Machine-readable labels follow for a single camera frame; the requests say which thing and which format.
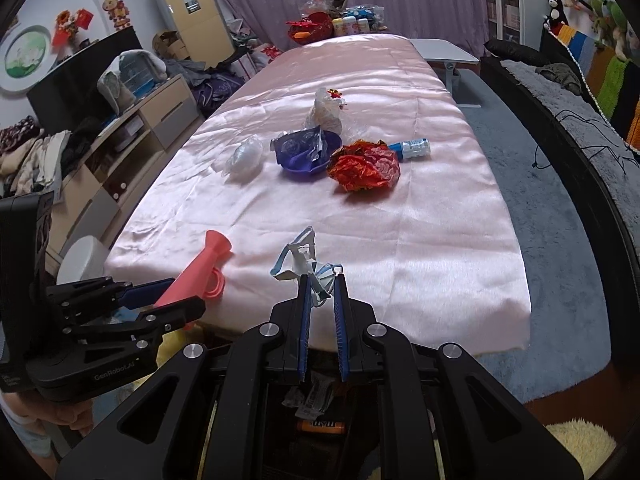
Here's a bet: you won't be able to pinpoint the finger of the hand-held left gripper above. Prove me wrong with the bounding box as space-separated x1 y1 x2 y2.
62 296 207 350
46 276 177 312

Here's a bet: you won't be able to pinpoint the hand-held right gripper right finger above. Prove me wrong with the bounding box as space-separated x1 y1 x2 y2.
333 274 585 480

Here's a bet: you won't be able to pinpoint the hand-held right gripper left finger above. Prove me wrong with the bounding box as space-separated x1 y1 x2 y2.
55 274 313 480

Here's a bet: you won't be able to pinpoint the pink plastic horn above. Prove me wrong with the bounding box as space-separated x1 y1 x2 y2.
154 230 233 331

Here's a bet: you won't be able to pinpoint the blue face mask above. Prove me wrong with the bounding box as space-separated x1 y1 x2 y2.
270 226 346 311

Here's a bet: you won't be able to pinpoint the black trash bin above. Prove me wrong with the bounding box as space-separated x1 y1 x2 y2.
262 382 358 480

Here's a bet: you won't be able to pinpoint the purple plastic bowl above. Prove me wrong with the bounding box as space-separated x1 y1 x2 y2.
272 129 344 179

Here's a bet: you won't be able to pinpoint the red foil bag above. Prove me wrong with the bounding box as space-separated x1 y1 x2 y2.
327 141 402 194

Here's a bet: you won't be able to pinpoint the clear plastic bag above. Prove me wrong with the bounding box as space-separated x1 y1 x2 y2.
225 137 264 177

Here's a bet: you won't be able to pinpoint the silver foil wrapper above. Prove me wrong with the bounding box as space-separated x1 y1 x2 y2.
271 129 333 161

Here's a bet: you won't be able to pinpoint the small bottle blue cap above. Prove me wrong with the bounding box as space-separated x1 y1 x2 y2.
387 138 432 162

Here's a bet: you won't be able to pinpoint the white plastic bag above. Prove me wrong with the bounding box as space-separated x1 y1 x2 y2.
306 87 347 133

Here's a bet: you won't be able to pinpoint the person's left hand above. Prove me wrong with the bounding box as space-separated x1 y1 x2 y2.
27 399 95 437

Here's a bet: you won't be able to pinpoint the white round appliance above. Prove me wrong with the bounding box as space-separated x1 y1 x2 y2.
56 236 110 286

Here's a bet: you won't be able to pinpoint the crumpled paper wrapper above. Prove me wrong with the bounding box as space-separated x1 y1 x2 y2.
282 375 335 418

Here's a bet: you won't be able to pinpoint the pink satin cloth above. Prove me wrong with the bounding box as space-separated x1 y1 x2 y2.
102 34 532 353

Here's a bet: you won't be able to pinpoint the orange packet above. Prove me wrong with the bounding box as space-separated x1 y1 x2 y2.
295 419 347 434

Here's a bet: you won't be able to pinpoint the pile of clothes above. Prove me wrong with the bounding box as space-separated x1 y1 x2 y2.
0 115 76 198

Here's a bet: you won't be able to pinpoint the wooden television cabinet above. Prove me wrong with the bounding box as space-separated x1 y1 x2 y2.
47 74 203 261

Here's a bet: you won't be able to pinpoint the grey carpet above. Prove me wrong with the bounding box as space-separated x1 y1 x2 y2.
452 70 613 403

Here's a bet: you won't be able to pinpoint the purple bag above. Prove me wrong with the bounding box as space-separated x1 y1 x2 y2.
192 72 246 116

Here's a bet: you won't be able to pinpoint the blue cage with cloth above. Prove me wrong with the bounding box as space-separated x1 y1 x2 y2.
96 50 168 111

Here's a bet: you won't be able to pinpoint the black television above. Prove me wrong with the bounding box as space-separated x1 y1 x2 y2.
26 26 141 133

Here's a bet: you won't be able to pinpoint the grey clothes heap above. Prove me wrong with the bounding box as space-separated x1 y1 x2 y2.
162 57 211 91

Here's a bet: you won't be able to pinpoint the cardboard box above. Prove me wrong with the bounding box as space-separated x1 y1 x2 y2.
152 30 188 61

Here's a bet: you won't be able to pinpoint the black sofa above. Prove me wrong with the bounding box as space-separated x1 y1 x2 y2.
480 39 640 281

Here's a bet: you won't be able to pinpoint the red and white bag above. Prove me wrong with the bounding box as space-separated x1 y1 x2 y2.
245 44 286 81

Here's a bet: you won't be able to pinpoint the red flags with sunflower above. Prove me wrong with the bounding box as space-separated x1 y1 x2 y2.
51 7 93 51

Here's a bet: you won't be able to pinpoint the hanging doll ornament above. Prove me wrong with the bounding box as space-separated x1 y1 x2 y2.
101 0 133 31

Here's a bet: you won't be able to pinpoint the yellow standing air conditioner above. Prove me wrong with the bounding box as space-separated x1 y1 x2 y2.
150 0 236 68

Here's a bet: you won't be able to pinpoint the white side table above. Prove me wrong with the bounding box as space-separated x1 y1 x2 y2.
410 38 483 109

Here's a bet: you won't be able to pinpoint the red basket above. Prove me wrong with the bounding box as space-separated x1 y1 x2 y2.
286 10 333 43

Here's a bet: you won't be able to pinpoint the grey fleece blanket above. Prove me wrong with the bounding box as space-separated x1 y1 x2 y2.
501 59 640 221

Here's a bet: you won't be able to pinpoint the clear plastic container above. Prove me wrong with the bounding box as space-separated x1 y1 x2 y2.
345 5 386 31

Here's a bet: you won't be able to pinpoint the dark cloth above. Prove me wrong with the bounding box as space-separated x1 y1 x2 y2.
535 62 583 96

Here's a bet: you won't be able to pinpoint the striped crocheted blanket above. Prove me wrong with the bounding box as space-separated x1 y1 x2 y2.
557 22 640 153

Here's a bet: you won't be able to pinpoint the white bookcase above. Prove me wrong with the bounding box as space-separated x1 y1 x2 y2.
479 0 531 46

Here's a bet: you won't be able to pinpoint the black cat plush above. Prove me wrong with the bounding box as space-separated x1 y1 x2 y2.
544 0 568 31

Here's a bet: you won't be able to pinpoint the row of plush toys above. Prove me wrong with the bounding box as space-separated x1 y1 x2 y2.
556 0 640 61

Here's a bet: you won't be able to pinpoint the round lotus wall picture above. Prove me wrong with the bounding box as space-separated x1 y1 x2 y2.
0 24 57 95

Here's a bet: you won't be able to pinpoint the black cable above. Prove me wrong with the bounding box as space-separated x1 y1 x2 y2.
532 107 631 171

